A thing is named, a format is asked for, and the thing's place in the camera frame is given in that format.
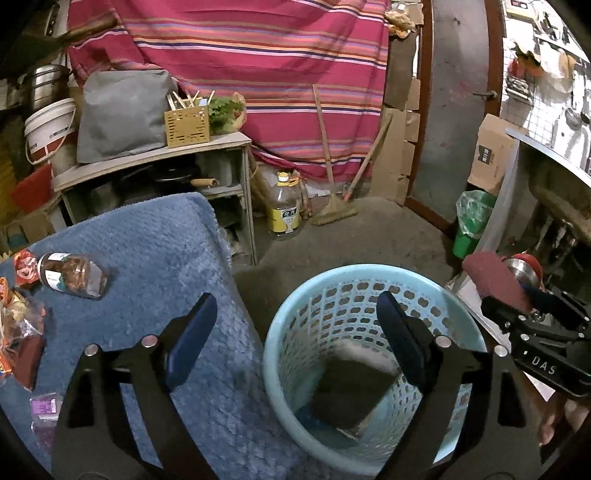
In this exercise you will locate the stainless steel pots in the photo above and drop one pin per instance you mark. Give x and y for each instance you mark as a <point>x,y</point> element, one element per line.
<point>46,85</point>

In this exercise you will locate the red striped cloth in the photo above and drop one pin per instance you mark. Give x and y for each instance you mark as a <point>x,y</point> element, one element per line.
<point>254,69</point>

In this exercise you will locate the light blue wastebasket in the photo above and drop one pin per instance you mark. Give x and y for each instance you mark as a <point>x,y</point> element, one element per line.
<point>369,270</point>

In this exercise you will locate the bamboo utensil holder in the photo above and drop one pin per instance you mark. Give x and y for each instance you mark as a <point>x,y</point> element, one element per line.
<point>187,127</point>

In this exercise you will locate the stainless steel bowl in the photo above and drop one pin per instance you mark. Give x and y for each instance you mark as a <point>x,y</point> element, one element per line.
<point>521,272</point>

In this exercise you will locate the red plastic basket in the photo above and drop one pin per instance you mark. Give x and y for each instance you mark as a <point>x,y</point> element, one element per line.
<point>32,189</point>

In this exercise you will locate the white plastic bucket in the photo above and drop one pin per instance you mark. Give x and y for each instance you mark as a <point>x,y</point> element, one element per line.
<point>51,124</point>

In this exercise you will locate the grey fabric bag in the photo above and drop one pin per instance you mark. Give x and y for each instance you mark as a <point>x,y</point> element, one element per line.
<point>124,115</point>

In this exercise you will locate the clear jar brown contents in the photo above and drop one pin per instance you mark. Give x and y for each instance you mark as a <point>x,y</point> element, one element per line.
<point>69,272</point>

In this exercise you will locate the bunch of wooden chopsticks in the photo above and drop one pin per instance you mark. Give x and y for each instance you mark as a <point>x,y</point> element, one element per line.
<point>177,100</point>

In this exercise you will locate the open cardboard box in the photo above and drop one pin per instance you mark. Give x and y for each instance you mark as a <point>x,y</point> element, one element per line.
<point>489,152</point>

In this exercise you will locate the straw broom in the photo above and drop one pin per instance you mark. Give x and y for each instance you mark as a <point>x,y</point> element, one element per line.
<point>332,212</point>

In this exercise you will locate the cardboard wall sheets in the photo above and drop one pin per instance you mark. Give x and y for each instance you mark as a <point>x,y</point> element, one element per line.
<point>392,161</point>

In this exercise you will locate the small wooden cabinet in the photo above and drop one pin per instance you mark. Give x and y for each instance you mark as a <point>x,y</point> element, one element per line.
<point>184,147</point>

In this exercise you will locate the green lined trash bin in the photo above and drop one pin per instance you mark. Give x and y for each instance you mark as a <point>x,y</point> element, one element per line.
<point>471,221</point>

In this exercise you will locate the clear bottle yellow label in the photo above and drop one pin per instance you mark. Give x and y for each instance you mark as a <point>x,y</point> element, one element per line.
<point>284,212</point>

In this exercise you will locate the grey metal door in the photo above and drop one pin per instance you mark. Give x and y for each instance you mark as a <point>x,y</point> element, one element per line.
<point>461,92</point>

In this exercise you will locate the bag of green lettuce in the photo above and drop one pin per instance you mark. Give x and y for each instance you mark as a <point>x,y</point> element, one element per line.
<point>226,113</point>

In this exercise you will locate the blue fleece blanket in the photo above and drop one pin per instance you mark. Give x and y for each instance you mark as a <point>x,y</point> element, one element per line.
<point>138,258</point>

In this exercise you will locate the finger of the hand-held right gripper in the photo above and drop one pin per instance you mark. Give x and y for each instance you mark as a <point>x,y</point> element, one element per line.
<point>538,295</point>
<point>505,316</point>

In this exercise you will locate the person's right hand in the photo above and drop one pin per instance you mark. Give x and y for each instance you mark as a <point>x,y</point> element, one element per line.
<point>551,422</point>

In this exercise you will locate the dark red pouch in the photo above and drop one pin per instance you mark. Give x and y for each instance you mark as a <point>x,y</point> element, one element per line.
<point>494,277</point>
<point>32,362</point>

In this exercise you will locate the purple plastic packet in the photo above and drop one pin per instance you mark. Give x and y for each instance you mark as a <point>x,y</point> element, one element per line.
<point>46,406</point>

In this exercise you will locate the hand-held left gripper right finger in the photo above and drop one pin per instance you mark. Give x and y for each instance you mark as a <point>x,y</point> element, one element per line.
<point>401,341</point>

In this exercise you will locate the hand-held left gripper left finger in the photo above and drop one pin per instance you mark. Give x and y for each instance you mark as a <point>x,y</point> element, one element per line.
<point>189,341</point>

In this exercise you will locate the dried brown bundle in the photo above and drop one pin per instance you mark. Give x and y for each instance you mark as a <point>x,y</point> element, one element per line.
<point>399,22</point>

